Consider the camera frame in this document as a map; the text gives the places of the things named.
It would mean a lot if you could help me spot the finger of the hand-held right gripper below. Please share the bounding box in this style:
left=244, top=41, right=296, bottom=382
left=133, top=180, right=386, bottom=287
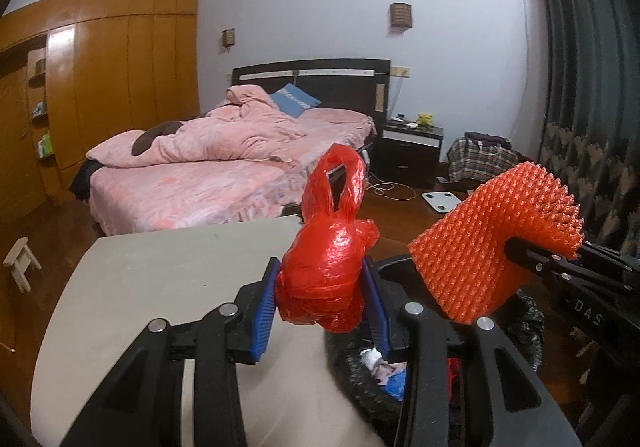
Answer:
left=575, top=241, right=640, bottom=274
left=502, top=236, right=573, bottom=279

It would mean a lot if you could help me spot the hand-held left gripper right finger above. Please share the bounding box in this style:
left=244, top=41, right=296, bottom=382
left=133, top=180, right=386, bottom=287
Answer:
left=361, top=257, right=583, bottom=447

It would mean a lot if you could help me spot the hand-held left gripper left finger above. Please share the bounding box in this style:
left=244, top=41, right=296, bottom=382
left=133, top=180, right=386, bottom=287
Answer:
left=59, top=257, right=282, bottom=447

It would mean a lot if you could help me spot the orange foam net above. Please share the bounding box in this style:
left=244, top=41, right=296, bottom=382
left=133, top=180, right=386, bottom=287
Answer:
left=407, top=160, right=585, bottom=325

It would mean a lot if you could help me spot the black trash can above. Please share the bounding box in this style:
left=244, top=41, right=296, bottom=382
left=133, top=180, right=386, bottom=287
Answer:
left=325, top=254, right=546, bottom=428

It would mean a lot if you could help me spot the red plastic bag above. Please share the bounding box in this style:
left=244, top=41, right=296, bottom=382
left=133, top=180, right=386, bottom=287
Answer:
left=276, top=144, right=379, bottom=334

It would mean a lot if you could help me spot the blue plastic bag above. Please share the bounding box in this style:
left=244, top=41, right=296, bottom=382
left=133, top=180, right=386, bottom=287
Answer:
left=385, top=371, right=408, bottom=401

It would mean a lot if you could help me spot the red glove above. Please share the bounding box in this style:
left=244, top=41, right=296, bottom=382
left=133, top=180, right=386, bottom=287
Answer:
left=446, top=357, right=462, bottom=399

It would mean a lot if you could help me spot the white bathroom scale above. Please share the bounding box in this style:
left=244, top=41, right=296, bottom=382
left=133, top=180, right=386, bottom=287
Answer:
left=421, top=190, right=468, bottom=214

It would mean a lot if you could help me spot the plaid cloth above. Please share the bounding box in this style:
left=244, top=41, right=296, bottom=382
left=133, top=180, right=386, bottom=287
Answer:
left=446, top=137, right=521, bottom=188

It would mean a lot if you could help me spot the dark bag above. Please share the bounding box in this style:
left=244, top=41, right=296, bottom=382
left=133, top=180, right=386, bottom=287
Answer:
left=464, top=131, right=511, bottom=148

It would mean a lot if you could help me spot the dark wooden bed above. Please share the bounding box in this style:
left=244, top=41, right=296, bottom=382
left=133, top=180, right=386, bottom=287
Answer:
left=70, top=58, right=391, bottom=235

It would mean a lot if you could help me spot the black and white nightstand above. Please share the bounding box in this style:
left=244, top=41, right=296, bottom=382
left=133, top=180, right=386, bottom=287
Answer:
left=381, top=120, right=445, bottom=188

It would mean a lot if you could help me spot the dark patterned curtain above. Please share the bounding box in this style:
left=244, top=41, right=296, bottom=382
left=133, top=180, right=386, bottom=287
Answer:
left=522, top=0, right=640, bottom=258

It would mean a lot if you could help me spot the pink quilt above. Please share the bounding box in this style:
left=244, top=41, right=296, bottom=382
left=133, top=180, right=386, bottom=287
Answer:
left=86, top=84, right=307, bottom=169

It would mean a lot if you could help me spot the dark brown cushion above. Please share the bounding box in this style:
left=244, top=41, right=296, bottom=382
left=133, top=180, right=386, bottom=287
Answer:
left=131, top=121, right=187, bottom=155

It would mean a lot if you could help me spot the blue pillow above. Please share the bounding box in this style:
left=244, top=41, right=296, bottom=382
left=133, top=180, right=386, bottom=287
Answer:
left=270, top=84, right=322, bottom=118

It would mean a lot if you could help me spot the black cloth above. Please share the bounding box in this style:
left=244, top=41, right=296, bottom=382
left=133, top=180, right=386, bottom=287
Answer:
left=68, top=161, right=103, bottom=200

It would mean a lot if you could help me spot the small white stool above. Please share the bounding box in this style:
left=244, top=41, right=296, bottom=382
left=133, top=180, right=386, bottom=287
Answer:
left=2, top=237, right=43, bottom=293

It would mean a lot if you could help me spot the wooden wardrobe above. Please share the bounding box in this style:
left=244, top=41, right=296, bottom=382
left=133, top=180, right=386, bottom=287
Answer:
left=0, top=0, right=201, bottom=223

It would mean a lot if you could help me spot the white charging cable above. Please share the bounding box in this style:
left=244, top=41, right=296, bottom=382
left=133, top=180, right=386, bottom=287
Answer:
left=367, top=182, right=416, bottom=202

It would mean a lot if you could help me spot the large brown wall lamp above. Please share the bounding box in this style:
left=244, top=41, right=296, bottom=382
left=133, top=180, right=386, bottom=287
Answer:
left=390, top=2, right=413, bottom=32

